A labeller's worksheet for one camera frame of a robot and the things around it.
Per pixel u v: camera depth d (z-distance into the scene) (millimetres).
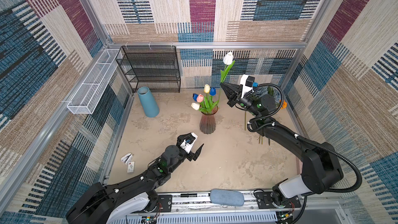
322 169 430
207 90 792
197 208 729
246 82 580
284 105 1062
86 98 712
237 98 616
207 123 1021
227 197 727
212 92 782
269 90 1019
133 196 524
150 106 992
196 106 775
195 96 778
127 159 851
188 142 661
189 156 711
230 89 637
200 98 746
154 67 1085
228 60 554
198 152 724
